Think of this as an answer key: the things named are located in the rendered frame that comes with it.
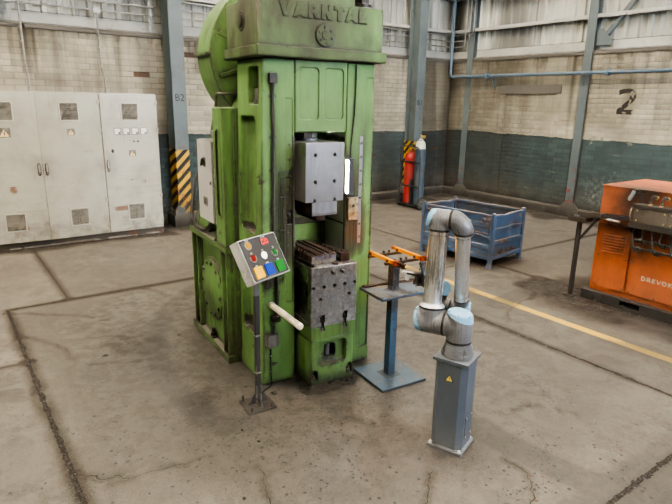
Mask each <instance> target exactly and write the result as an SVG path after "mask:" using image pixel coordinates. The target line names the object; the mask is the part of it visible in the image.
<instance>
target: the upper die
mask: <svg viewBox="0 0 672 504"><path fill-rule="evenodd" d="M295 210H296V211H299V212H301V213H304V214H307V215H309V216H322V215H332V214H337V201H335V200H334V201H327V202H313V203H303V202H301V201H298V200H295Z"/></svg>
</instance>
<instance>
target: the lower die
mask: <svg viewBox="0 0 672 504"><path fill-rule="evenodd" d="M304 241H306V242H309V243H311V244H313V245H315V246H317V247H319V248H321V249H324V250H326V251H328V252H329V254H325V252H322V251H320V250H318V249H316V248H314V247H312V246H310V245H308V244H306V243H303V242H301V241H299V240H297V241H295V243H296V244H298V245H300V246H301V247H304V248H306V249H307V250H310V252H309V251H307V250H306V249H305V250H304V259H307V261H309V262H310V263H312V264H314V266H316V265H322V264H321V263H323V264H329V263H332V262H336V252H335V251H332V250H330V249H328V248H325V247H324V246H321V245H319V244H316V243H315V242H313V241H310V240H304ZM298 245H296V246H295V254H296V255H297V246H298ZM300 246H299V248H298V256H300V248H301V247H300ZM304 248H302V249H301V258H302V257H303V249H304ZM306 251H307V256H306Z"/></svg>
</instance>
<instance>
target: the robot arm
mask: <svg viewBox="0 0 672 504"><path fill-rule="evenodd" d="M426 226H427V227H428V228H429V240H428V251H427V262H426V261H421V262H419V265H420V268H419V270H420V271H417V272H415V273H414V272H410V271H405V270H403V271H401V273H404V274H405V279H406V280H409V278H413V277H414V276H415V278H414V281H413V284H415V283H416V284H417V286H422V287H424V294H423V301H422V302H420V303H419V305H418V306H416V308H415V310H414V315H413V323H414V327H415V329H416V330H419V331H422V332H427V333H431V334H436V335H441V336H446V340H445V343H444V345H443V347H442V349H441V354H442V356H443V357H445V358H447V359H449V360H452V361H459V362H464V361H469V360H472V359H473V358H474V351H473V347H472V344H471V343H472V332H473V323H474V321H473V314H472V313H471V312H470V309H471V302H469V298H468V295H469V271H470V246H471V237H472V236H473V235H474V228H473V225H472V223H471V221H470V220H469V218H468V217H467V216H466V215H465V214H463V213H462V212H460V211H458V210H449V209H440V208H433V209H431V210H430V212H429V214H428V216H427V220H426ZM449 230H453V235H454V236H455V237H456V242H455V278H454V299H449V298H447V295H448V294H449V293H450V291H451V284H450V283H449V282H448V281H447V280H445V279H444V274H445V264H446V254H447V244H448V234H449ZM416 284H415V285H416Z"/></svg>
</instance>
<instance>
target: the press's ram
mask: <svg viewBox="0 0 672 504"><path fill-rule="evenodd" d="M343 178H344V142H337V141H330V140H322V139H317V141H299V140H297V139H295V200H298V201H301V202H303V203H313V202H327V201H334V200H335V201H338V200H343Z"/></svg>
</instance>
